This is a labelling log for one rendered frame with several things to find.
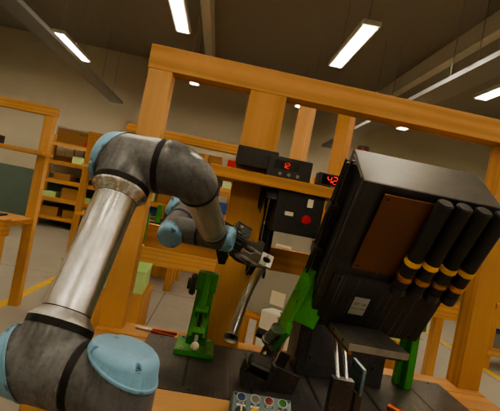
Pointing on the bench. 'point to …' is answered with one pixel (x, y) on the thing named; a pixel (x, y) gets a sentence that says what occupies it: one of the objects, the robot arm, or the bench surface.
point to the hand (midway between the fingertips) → (263, 262)
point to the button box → (257, 403)
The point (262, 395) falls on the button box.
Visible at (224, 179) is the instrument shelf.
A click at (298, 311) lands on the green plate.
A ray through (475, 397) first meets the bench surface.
